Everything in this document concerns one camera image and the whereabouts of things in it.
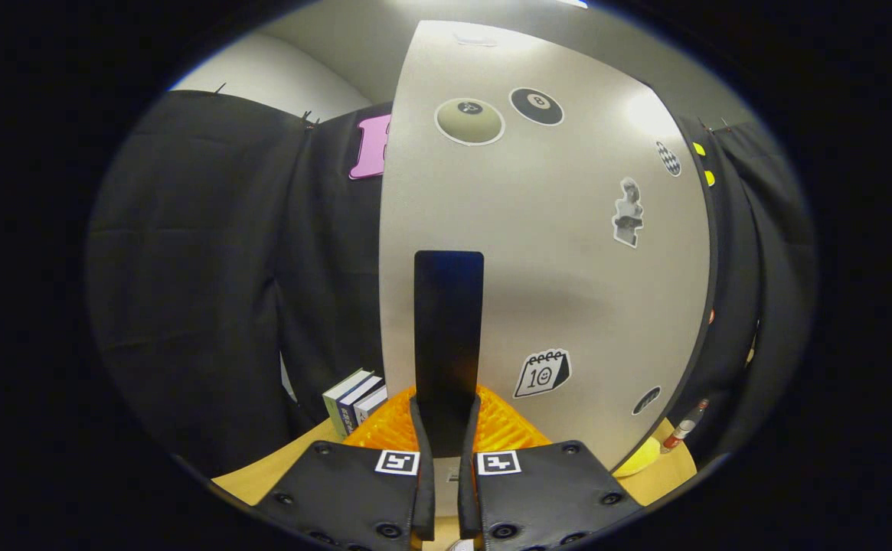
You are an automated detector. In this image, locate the small red white bottle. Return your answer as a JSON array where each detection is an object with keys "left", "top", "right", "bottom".
[{"left": 660, "top": 398, "right": 711, "bottom": 454}]

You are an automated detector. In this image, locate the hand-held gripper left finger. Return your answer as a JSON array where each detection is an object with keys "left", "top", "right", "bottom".
[{"left": 254, "top": 385, "right": 436, "bottom": 551}]

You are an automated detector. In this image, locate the yellow plush toy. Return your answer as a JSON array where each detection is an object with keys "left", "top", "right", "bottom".
[{"left": 614, "top": 436, "right": 661, "bottom": 479}]

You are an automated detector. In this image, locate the white paper sheet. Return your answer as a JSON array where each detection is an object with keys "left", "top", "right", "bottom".
[{"left": 279, "top": 354, "right": 299, "bottom": 404}]

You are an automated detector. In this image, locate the black backdrop cloth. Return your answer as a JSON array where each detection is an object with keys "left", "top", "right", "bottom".
[{"left": 86, "top": 90, "right": 818, "bottom": 479}]

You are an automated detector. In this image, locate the blue book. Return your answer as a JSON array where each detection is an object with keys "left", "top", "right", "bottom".
[{"left": 336, "top": 375, "right": 384, "bottom": 435}]

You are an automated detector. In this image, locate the green book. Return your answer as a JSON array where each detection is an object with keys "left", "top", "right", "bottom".
[{"left": 322, "top": 369, "right": 374, "bottom": 439}]

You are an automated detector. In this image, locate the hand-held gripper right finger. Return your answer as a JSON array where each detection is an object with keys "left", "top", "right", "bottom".
[{"left": 457, "top": 385, "right": 645, "bottom": 551}]

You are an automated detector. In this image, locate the dark grey shoe cabinet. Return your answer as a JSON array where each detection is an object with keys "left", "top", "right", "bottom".
[{"left": 645, "top": 77, "right": 720, "bottom": 471}]

